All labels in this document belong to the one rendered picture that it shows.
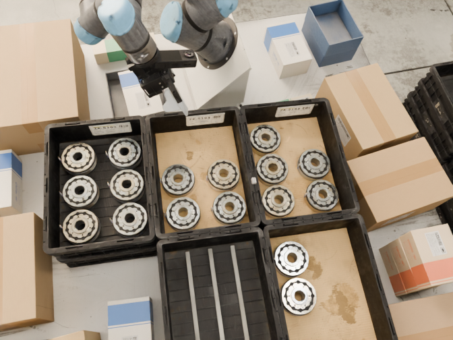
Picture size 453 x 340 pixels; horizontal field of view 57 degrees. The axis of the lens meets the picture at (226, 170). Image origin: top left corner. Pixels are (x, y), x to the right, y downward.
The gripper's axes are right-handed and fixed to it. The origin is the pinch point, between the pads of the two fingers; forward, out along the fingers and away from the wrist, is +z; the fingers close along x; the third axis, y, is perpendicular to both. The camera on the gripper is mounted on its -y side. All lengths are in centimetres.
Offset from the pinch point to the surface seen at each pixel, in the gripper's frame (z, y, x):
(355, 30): 43, -67, -28
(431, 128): 100, -91, -1
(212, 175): 22.1, 3.5, 15.3
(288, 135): 33.3, -24.2, 7.8
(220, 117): 18.7, -6.4, -1.0
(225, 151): 26.0, -2.9, 7.1
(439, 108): 89, -94, -4
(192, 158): 22.3, 7.7, 6.6
